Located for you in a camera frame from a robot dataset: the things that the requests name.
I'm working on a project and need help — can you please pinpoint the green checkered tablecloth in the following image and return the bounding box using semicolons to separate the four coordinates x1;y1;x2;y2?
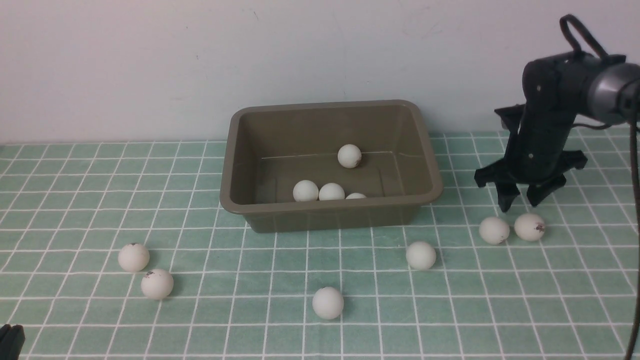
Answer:
0;127;639;360

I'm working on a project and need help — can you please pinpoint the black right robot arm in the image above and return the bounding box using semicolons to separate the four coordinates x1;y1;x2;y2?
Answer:
474;52;640;212

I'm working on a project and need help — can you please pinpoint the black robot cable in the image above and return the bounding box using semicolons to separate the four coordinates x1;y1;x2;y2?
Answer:
559;14;640;360

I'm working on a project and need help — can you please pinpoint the white ball with logo left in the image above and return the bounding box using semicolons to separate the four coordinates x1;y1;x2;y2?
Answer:
141;268;174;300

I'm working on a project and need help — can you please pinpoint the white ball below cluster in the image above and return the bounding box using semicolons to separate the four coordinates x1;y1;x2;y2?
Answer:
478;216;510;245

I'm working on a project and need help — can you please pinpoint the white ball with printed logo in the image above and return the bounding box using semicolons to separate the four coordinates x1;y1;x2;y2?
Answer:
513;212;546;242

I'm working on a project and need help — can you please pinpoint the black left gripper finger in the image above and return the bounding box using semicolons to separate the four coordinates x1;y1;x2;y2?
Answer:
0;324;26;360

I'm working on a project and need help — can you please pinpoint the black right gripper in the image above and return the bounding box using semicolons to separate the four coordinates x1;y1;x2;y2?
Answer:
474;104;588;214

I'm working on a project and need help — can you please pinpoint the olive green plastic bin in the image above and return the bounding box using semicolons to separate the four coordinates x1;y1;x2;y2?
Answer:
219;99;444;233

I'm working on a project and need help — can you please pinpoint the white ball cluster back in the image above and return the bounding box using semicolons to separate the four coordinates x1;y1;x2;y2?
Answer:
318;182;346;201

